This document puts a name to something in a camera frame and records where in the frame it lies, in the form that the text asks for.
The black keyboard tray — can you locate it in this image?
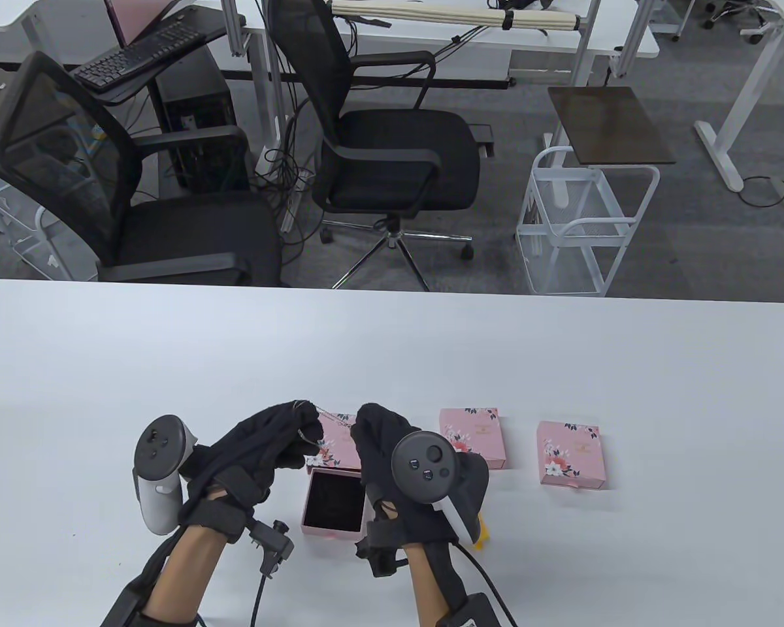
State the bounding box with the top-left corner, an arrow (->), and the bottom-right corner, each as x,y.
72,13 -> 246,105

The distant chair base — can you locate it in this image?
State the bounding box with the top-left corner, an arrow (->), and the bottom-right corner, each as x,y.
701,0 -> 783,45

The black mesh office chair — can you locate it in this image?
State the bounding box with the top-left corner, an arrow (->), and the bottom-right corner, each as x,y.
0,51 -> 291,288

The white desk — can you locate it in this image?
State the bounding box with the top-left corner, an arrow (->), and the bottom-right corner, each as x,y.
0,0 -> 229,66
222,0 -> 661,141
694,0 -> 784,239

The person's left hand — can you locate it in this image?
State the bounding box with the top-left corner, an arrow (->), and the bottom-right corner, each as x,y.
178,400 -> 326,547

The pink box tray black lining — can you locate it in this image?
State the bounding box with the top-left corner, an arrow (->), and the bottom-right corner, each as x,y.
301,467 -> 368,540

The silver necklace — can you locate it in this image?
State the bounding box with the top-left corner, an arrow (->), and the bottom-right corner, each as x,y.
293,399 -> 358,458

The black computer tower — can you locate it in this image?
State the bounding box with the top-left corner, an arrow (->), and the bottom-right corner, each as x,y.
155,49 -> 250,193

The black keyboard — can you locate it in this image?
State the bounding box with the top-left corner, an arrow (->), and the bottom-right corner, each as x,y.
72,23 -> 208,91

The black office chair chrome base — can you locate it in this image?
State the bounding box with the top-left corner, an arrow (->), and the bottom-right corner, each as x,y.
266,0 -> 495,291

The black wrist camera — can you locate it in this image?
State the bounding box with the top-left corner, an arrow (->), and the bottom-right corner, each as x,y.
355,503 -> 407,578
232,515 -> 296,577

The person's right forearm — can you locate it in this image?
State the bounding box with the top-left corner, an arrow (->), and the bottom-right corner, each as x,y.
404,543 -> 453,627

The tangle of black cables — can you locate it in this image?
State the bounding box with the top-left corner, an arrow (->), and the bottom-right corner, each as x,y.
252,111 -> 318,249

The black glove cable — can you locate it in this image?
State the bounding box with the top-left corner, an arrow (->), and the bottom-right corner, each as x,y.
456,542 -> 518,627
251,568 -> 270,627

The person's right hand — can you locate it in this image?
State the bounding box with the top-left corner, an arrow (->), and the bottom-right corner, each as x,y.
351,403 -> 481,548

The pink floral box sleeve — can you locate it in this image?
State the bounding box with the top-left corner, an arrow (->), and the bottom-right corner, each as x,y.
537,421 -> 607,490

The black forearm sensor box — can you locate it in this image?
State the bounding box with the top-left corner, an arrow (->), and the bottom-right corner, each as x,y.
441,591 -> 498,627
101,583 -> 148,627

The person's left forearm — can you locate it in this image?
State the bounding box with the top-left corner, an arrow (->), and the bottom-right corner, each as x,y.
145,526 -> 227,622

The grey handheld controller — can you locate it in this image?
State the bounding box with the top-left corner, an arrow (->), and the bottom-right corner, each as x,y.
133,415 -> 201,535
392,431 -> 490,545

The white wire cart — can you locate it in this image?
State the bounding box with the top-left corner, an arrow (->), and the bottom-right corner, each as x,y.
515,147 -> 661,298
0,155 -> 99,281

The dark wooden board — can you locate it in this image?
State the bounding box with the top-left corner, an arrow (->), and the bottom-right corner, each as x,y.
547,86 -> 677,165

